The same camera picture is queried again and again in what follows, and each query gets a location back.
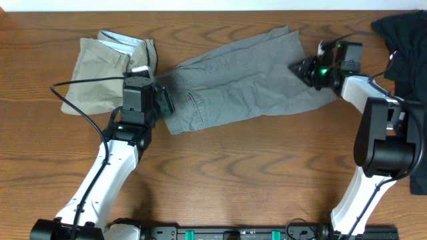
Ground black garment pile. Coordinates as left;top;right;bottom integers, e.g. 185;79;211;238
371;9;427;196

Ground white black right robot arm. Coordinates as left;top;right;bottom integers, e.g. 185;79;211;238
289;57;426;239

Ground folded khaki shorts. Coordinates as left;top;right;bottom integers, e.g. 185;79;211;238
65;30;157;115

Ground grey shorts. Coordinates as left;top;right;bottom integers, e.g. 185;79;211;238
156;27;336;135

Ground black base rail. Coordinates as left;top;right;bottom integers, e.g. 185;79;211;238
146;225;401;240

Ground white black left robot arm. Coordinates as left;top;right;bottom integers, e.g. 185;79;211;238
29;85;175;240

